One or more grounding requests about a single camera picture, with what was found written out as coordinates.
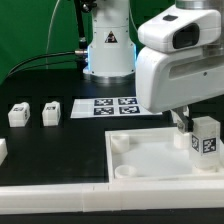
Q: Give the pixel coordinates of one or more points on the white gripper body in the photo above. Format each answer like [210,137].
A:
[168,81]

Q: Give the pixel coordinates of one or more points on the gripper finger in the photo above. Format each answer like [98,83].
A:
[182,121]

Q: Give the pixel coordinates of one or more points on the white square tabletop tray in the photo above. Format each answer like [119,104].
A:
[157,154]

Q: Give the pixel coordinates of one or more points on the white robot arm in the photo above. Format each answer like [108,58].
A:
[187,24]

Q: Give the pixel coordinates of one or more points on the white sheet with fiducial markers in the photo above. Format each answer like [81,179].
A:
[107,107]

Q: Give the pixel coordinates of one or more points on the white front fence bar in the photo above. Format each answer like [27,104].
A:
[111,197]

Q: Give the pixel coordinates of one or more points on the white block at left edge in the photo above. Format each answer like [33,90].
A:
[3,150]

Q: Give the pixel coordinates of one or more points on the black camera pole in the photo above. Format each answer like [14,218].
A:
[80,23]

